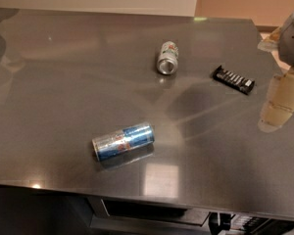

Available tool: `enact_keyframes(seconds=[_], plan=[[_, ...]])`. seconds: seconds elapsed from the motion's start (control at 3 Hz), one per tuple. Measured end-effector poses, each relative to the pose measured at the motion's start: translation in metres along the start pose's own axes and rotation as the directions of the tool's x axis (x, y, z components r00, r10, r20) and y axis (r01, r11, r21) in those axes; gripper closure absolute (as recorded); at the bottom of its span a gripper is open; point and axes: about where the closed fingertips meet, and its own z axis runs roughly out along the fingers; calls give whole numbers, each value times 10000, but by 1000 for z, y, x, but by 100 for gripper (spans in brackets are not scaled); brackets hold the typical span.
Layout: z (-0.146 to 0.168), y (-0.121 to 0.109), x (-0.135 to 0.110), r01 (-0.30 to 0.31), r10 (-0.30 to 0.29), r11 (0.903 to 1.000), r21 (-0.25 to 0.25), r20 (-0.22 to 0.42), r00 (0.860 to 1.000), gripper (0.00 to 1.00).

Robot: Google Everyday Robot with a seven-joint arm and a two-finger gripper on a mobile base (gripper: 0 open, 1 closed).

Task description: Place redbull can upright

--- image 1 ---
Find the dark equipment under table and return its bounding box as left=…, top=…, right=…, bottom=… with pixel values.
left=208, top=212, right=294, bottom=235

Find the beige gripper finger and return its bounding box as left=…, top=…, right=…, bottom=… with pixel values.
left=258, top=67, right=294, bottom=133
left=258, top=27, right=281, bottom=52

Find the grey drawer under table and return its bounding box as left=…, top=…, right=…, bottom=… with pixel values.
left=87, top=197, right=210, bottom=234

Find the blue silver redbull can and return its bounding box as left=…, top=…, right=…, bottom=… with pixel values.
left=92, top=122, right=155, bottom=162

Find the white green soda can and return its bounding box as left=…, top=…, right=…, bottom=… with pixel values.
left=157, top=41, right=178, bottom=75

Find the black chocolate bar wrapper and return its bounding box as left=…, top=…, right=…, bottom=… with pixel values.
left=212, top=66, right=255, bottom=95

